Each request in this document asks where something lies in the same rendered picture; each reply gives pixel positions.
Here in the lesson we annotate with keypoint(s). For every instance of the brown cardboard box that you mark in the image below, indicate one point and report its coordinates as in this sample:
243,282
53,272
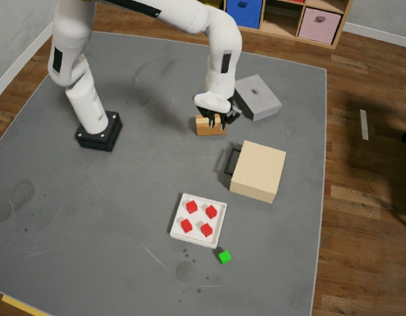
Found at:
203,128

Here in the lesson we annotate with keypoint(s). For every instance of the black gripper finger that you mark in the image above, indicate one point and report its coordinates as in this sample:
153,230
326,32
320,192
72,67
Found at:
208,114
228,120

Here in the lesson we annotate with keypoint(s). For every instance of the red block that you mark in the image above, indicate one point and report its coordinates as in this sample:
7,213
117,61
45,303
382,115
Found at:
206,230
191,207
186,225
211,212

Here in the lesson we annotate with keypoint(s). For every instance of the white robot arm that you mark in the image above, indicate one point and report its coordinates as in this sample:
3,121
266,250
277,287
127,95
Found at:
72,27

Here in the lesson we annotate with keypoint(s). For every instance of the green block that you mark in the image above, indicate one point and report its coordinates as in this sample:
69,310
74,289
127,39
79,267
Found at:
224,257

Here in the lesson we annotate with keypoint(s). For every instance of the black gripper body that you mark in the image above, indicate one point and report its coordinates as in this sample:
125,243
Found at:
230,100

